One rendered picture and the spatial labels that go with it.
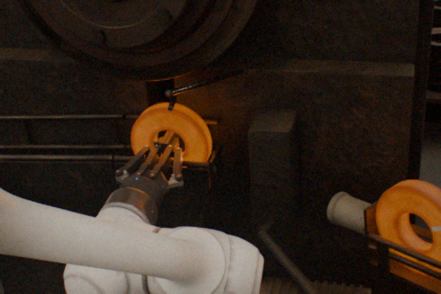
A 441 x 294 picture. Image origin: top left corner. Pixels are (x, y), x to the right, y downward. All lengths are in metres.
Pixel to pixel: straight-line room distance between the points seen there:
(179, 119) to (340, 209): 0.34
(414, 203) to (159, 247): 0.43
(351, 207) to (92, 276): 0.46
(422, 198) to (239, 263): 0.30
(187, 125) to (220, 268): 0.39
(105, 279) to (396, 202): 0.47
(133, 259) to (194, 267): 0.11
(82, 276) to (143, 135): 0.40
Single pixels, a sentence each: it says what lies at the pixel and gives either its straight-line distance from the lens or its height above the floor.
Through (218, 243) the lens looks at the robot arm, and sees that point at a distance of 0.98.
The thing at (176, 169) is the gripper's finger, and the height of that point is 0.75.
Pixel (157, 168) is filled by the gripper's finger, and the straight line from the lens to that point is 1.23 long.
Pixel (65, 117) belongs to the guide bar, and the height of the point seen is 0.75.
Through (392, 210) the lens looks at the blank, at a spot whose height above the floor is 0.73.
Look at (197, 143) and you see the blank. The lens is 1.30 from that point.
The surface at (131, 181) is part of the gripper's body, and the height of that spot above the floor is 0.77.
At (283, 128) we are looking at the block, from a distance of 1.23.
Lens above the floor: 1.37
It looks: 27 degrees down
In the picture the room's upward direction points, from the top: 4 degrees counter-clockwise
